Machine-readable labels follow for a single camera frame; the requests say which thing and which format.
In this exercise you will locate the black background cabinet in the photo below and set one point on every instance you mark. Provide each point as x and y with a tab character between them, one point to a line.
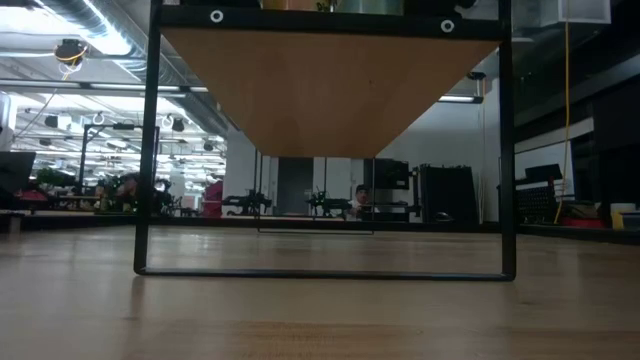
447	195

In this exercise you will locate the dark grey door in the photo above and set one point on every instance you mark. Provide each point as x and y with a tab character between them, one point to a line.
295	185

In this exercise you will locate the black background monitor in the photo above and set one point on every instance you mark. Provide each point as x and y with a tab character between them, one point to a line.
395	175

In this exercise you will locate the red box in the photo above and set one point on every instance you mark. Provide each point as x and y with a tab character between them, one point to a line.
582	222

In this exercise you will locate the ceiling light bar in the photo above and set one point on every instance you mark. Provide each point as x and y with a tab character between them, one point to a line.
460	99

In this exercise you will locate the red background object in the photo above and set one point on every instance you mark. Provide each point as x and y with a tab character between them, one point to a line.
214	200

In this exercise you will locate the black gantry frame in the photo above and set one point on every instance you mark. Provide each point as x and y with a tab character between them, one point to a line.
83	155

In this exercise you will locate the black pegboard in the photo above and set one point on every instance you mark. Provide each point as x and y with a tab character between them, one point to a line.
535	205

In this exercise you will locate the person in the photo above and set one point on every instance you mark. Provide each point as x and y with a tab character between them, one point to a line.
361	195

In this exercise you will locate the wooden shelf with black frame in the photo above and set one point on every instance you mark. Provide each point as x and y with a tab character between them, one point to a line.
330	90

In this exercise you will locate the black screen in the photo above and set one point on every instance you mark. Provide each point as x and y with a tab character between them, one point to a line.
15	172

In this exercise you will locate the black background robot arm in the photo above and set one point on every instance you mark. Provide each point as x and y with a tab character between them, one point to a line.
327	204
247	202

